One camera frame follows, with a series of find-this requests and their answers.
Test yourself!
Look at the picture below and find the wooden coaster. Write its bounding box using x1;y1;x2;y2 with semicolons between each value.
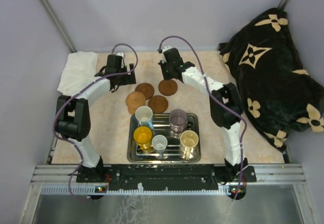
148;95;169;114
135;83;155;100
158;80;178;96

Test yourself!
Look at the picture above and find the woven coaster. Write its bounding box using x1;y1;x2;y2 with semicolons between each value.
128;107;137;115
126;91;146;109

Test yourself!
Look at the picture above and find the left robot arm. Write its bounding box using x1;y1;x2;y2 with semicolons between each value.
54;53;136;182

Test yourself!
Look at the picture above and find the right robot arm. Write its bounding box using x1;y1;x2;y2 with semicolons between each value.
158;46;248;183

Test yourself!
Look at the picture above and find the white and blue cup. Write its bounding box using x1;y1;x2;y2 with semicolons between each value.
135;106;154;130

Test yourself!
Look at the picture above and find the yellow cup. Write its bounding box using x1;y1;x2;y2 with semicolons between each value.
133;126;153;150

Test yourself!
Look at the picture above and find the small clear grey cup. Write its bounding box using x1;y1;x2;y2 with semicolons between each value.
152;135;168;159

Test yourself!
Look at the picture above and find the white folded cloth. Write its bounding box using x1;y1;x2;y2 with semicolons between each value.
57;51;99;96

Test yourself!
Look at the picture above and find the purple glass mug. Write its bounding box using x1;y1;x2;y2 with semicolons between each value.
169;109;193;133

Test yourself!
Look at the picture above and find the cream mug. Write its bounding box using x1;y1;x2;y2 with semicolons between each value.
180;130;199;160

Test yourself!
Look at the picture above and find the steel tray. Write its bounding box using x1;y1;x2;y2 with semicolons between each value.
127;113;201;164

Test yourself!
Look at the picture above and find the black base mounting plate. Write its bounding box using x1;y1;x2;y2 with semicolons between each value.
76;164;256;191

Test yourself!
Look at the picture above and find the black floral blanket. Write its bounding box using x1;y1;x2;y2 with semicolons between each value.
218;8;323;152

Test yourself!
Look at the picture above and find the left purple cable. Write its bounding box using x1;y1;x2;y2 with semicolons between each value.
52;43;138;202

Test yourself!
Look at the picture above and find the purple cable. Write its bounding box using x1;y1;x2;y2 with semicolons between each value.
52;43;138;202
157;36;248;201

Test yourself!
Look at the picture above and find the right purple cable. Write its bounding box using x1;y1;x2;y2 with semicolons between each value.
157;36;248;201

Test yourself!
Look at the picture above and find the aluminium rail frame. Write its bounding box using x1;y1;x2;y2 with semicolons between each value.
21;164;319;223

